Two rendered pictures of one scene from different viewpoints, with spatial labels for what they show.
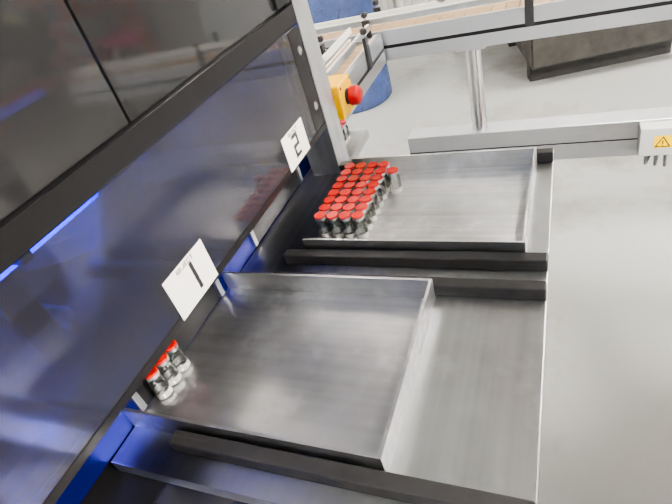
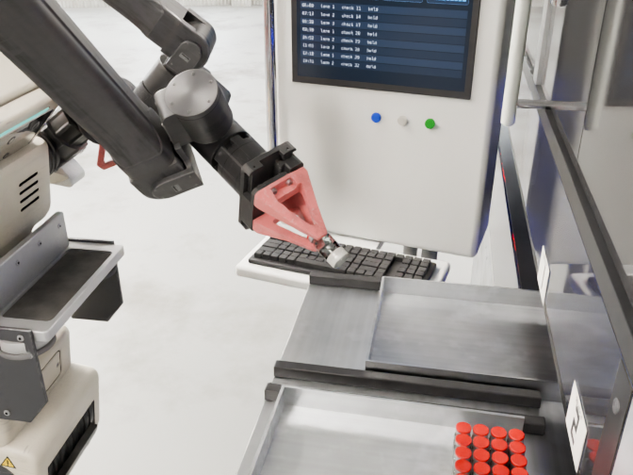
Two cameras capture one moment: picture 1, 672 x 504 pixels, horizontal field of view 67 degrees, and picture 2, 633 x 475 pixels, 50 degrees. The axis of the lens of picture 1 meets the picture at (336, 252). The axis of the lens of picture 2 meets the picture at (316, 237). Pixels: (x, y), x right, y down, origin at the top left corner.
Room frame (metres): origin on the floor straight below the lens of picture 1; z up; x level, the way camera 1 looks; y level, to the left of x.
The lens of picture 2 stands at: (1.27, -0.46, 1.55)
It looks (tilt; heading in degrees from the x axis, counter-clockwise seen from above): 27 degrees down; 160
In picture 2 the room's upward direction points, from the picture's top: straight up
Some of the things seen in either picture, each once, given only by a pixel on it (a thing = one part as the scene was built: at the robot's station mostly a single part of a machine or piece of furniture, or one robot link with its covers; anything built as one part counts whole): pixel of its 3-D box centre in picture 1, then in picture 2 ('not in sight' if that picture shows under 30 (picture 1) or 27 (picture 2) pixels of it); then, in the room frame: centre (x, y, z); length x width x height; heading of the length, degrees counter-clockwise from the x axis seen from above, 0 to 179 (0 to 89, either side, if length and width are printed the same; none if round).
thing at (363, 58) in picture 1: (326, 84); not in sight; (1.37, -0.12, 0.92); 0.69 x 0.15 x 0.16; 150
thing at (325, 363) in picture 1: (285, 351); (476, 333); (0.48, 0.10, 0.90); 0.34 x 0.26 x 0.04; 60
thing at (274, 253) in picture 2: not in sight; (341, 260); (0.04, 0.04, 0.82); 0.40 x 0.14 x 0.02; 49
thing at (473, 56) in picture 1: (482, 151); not in sight; (1.57, -0.60, 0.46); 0.09 x 0.09 x 0.77; 60
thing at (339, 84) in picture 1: (332, 97); not in sight; (1.05, -0.09, 1.00); 0.08 x 0.07 x 0.07; 60
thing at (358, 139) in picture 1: (332, 148); not in sight; (1.08, -0.06, 0.87); 0.14 x 0.13 x 0.02; 60
